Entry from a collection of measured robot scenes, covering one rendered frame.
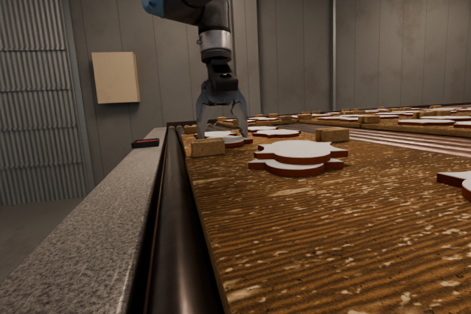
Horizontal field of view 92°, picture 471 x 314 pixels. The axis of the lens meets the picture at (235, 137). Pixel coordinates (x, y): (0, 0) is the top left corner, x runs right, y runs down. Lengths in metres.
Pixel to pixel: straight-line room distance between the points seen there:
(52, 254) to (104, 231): 0.04
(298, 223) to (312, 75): 3.40
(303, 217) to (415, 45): 4.52
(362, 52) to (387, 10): 0.72
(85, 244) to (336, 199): 0.21
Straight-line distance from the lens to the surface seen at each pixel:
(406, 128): 0.83
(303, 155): 0.29
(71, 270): 0.21
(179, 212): 0.24
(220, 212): 0.19
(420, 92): 4.69
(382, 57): 4.23
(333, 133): 0.50
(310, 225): 0.17
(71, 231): 0.26
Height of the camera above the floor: 1.02
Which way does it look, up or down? 7 degrees down
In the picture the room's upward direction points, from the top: 3 degrees counter-clockwise
